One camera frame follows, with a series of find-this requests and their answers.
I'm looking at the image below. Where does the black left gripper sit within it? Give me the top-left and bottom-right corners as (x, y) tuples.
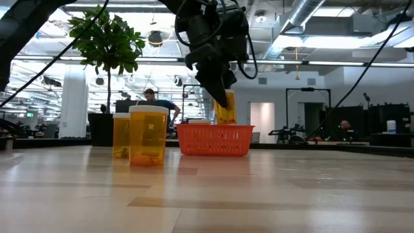
(184, 5), (250, 109)

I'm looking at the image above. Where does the amber pill bottle white cap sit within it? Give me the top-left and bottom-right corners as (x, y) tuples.
(112, 112), (131, 160)
(128, 105), (169, 168)
(213, 89), (238, 126)

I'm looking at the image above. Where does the orange plastic basket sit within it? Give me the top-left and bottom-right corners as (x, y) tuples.
(176, 124), (256, 157)

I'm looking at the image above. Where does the person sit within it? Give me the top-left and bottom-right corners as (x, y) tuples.
(338, 119), (354, 139)
(143, 88), (181, 128)

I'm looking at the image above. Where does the black round ceiling device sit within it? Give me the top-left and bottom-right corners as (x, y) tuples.
(147, 30), (164, 47)

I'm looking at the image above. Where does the black monitor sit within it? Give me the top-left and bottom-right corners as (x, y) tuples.
(115, 99), (158, 114)

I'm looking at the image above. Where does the green leafy plant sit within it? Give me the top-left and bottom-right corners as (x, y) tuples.
(67, 5), (146, 114)

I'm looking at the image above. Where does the black plant pot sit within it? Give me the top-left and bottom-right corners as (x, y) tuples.
(87, 112), (114, 147)

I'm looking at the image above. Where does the white building column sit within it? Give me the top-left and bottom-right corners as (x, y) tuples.
(60, 64), (89, 139)

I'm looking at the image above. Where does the black partition panel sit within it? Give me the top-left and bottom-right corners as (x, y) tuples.
(325, 104), (412, 139)

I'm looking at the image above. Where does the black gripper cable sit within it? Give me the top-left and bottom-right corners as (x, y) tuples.
(237, 30), (259, 80)
(174, 0), (227, 48)

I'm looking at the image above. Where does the yellow hanging cord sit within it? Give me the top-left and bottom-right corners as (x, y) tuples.
(293, 47), (301, 81)

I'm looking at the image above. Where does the slanted silver ventilation duct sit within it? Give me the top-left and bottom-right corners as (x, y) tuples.
(258, 0), (327, 61)

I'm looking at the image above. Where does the black cable to table edge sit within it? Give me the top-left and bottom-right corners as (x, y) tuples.
(305, 0), (414, 142)

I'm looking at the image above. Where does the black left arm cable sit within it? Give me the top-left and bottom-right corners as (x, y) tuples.
(0, 0), (110, 109)

